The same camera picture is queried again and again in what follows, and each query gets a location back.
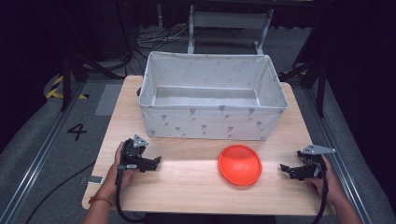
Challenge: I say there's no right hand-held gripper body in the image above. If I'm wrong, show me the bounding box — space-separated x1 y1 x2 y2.
296 143 337 179

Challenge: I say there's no thin black floor cable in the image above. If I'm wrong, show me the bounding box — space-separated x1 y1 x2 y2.
25 161 97 224

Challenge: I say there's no grey metal stand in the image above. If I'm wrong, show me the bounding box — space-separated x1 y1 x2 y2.
187 4 276 56

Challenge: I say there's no person's left hand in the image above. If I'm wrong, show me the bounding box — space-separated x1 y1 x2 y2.
102 141 138 200

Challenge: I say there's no metal floor rail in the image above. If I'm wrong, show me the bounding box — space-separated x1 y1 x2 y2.
302 87 375 224
0 81 86 224

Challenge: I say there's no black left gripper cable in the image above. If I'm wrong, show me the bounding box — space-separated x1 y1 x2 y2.
114 163 148 224

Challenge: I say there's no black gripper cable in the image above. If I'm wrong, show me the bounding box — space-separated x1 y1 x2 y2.
114 163 148 224
310 169 331 224

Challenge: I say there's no white fabric storage box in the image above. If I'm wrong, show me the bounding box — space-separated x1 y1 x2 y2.
138 50 290 142

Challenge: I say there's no orange round plate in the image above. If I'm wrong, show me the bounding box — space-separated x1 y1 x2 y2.
218 144 263 187

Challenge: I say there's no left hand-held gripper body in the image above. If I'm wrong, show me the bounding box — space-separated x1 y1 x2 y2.
119 133 150 171

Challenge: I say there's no yellow black hazard tape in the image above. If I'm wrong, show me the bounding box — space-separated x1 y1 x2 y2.
45 75 90 101

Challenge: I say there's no person's right hand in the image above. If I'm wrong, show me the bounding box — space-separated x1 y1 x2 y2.
306 154 344 204

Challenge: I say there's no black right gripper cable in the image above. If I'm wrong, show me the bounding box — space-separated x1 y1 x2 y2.
310 169 331 224

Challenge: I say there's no black tripod stand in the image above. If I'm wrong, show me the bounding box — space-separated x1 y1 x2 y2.
277 59 329 119
60 50 126 112

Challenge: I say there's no bundle of floor cables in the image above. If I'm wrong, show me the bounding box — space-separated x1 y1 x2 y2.
132 23 191 68

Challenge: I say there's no grey tape strip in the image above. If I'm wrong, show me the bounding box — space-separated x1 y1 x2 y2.
87 175 105 185

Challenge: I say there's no orange string bracelet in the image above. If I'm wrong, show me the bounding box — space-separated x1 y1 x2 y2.
88 194 114 207

